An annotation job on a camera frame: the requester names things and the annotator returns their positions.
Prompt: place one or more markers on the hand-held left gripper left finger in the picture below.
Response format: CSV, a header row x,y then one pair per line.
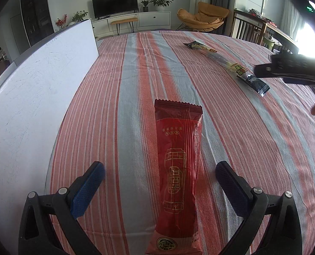
x,y
89,188

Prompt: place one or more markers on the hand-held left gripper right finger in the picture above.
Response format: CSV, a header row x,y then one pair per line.
x,y
230,188

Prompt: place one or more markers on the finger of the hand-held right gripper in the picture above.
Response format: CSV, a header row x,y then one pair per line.
x,y
293,69

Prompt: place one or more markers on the red snack packet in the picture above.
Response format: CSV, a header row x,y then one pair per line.
x,y
177,164

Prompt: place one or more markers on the long black yellow snack packet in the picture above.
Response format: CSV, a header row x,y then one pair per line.
x,y
234,67

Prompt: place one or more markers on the white storage box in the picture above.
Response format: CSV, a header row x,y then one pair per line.
x,y
35,90

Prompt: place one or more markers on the white sheer curtain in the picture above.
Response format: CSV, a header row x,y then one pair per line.
x,y
293,2

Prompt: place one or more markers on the pale green pot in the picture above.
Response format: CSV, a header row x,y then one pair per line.
x,y
271,42

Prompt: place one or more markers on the wooden chair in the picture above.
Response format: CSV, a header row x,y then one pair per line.
x,y
246,26

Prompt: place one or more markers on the orange lounge chair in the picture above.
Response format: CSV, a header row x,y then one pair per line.
x,y
200,18

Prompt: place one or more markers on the striped tablecloth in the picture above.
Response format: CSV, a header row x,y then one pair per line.
x,y
125,85

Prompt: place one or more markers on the white television cabinet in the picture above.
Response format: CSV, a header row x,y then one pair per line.
x,y
157,20

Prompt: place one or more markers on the large green potted plant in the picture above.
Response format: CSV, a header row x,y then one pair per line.
x,y
160,1

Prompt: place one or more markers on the small green potted plant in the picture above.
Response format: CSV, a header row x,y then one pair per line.
x,y
145,5

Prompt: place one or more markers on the red flower arrangement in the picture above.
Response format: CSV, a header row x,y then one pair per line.
x,y
61,21

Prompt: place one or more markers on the wooden stool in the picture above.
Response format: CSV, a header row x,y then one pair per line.
x,y
124,20

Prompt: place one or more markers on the bushy green plant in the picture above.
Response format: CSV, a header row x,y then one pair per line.
x,y
80,16

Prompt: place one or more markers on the dark glass cabinet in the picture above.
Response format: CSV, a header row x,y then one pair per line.
x,y
36,10

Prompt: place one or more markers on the black television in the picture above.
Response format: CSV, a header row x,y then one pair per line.
x,y
115,4

